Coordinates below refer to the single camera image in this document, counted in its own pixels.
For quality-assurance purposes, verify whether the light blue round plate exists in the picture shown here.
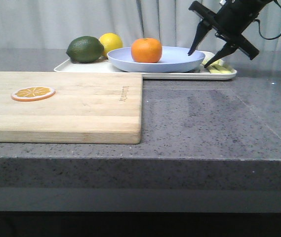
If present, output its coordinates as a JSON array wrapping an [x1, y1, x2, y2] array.
[[107, 46, 206, 73]]

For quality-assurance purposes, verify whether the grey white curtain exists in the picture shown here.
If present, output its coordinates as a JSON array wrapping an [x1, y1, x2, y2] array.
[[0, 0, 281, 51]]

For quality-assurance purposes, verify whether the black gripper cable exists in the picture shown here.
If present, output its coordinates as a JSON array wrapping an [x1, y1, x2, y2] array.
[[252, 0, 281, 40]]

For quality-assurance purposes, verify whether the cream rectangular tray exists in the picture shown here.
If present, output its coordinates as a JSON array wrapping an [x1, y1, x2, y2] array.
[[54, 51, 237, 80]]

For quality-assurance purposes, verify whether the orange slice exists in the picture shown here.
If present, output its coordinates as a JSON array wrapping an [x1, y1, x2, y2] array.
[[11, 86, 56, 102]]

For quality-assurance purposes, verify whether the yellow plastic spoon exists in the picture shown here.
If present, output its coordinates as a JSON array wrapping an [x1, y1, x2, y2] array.
[[201, 58, 225, 66]]

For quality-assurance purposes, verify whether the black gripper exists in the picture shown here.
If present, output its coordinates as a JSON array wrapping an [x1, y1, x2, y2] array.
[[188, 0, 270, 68]]

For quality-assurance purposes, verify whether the yellow lemon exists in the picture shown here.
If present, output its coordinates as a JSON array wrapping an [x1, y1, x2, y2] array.
[[99, 33, 123, 58]]

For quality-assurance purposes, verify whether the green lime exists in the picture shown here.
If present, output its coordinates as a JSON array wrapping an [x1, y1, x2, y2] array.
[[66, 36, 104, 63]]

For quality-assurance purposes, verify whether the wooden cutting board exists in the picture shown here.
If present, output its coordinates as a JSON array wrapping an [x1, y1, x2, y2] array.
[[0, 72, 143, 144]]

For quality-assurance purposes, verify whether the whole orange fruit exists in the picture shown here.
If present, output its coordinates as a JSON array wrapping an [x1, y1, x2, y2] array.
[[131, 38, 162, 63]]

